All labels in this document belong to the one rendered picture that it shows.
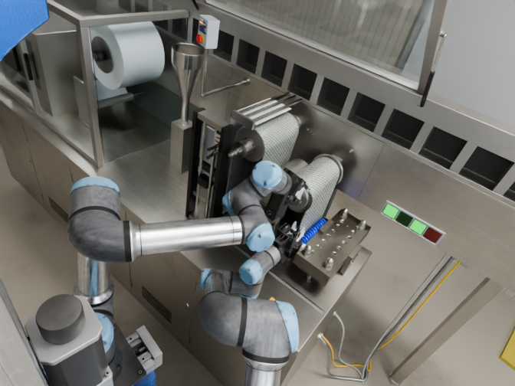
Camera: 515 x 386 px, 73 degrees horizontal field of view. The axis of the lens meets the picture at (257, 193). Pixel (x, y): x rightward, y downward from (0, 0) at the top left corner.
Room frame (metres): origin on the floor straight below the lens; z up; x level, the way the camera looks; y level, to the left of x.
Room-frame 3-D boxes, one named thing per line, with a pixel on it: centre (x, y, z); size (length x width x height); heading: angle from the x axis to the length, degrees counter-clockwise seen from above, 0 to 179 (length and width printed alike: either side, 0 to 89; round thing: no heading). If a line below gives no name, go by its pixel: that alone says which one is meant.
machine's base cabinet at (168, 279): (1.55, 0.65, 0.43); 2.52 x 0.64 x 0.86; 60
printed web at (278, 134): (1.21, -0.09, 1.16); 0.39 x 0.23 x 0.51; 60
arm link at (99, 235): (0.57, 0.16, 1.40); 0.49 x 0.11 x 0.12; 117
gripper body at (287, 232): (0.91, -0.14, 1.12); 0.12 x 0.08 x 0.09; 150
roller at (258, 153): (1.28, 0.01, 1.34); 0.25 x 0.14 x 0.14; 150
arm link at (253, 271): (0.77, -0.06, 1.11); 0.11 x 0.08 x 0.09; 150
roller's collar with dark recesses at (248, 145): (1.14, 0.09, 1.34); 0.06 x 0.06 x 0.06; 60
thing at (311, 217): (1.11, -0.25, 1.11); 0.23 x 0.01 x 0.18; 150
